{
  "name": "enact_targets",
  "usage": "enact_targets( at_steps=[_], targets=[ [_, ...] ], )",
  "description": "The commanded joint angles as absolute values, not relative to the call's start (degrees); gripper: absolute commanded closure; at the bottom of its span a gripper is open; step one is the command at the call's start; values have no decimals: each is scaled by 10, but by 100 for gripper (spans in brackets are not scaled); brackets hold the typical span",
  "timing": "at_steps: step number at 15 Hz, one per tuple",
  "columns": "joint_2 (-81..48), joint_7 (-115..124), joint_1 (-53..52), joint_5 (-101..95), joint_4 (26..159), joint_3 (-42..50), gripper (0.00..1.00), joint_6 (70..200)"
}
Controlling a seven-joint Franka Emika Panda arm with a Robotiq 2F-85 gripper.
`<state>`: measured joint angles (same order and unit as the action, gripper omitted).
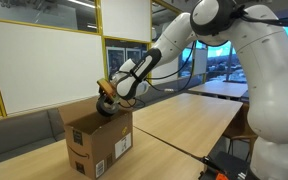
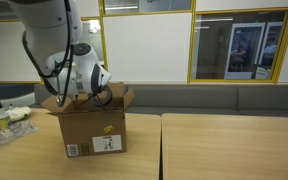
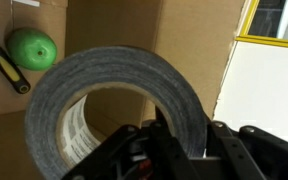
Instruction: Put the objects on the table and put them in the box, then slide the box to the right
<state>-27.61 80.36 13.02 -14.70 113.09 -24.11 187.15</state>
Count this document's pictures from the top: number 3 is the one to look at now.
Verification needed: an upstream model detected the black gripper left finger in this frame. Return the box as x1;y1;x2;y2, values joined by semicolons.
61;106;202;180

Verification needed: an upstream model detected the yellow framed glass window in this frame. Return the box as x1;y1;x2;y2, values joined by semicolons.
235;0;288;51

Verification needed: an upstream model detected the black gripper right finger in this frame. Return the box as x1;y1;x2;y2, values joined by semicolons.
205;121;288;180

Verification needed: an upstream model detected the wrench with yellow black handle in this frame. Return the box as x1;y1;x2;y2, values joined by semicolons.
0;21;32;95

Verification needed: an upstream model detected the green toy apple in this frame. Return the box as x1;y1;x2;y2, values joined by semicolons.
6;26;59;72

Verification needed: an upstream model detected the brown cardboard box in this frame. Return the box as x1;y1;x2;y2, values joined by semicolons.
0;0;247;180

